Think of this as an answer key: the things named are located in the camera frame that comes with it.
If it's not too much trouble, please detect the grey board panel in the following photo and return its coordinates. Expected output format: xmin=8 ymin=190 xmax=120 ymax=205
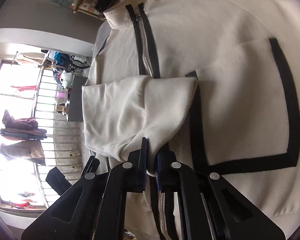
xmin=67 ymin=76 xmax=88 ymax=122

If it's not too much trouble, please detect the cream zip jacket black trim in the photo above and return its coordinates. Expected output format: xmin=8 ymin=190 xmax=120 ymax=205
xmin=82 ymin=0 xmax=300 ymax=239

